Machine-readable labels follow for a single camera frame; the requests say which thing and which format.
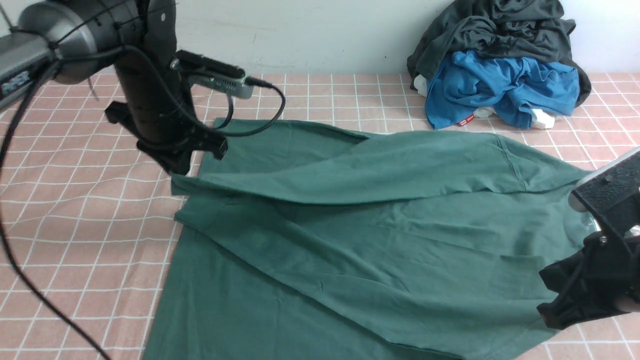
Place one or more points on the green long-sleeved shirt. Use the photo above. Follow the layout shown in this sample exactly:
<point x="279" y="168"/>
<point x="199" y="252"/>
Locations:
<point x="309" y="242"/>

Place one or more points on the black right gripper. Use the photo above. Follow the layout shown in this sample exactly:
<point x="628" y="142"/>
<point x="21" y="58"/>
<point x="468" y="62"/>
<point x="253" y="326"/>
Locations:
<point x="600" y="281"/>

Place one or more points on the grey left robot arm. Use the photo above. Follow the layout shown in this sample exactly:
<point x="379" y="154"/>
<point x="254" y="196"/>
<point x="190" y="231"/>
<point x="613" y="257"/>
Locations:
<point x="69" y="41"/>

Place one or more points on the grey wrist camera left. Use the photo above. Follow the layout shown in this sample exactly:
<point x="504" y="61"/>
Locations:
<point x="215" y="75"/>

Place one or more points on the pink checkered tablecloth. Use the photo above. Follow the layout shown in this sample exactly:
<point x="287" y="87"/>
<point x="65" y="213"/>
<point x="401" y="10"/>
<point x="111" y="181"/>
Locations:
<point x="90" y="218"/>

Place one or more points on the dark grey crumpled garment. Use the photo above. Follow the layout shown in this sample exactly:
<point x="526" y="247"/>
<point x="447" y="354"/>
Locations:
<point x="495" y="29"/>

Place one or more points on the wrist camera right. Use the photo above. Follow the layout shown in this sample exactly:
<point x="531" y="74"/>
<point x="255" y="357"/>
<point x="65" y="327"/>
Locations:
<point x="611" y="194"/>

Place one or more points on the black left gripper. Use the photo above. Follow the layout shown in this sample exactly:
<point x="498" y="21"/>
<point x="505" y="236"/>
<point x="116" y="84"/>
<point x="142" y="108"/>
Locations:
<point x="161" y="112"/>

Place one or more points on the blue crumpled garment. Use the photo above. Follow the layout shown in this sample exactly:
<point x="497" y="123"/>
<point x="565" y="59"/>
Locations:
<point x="465" y="82"/>

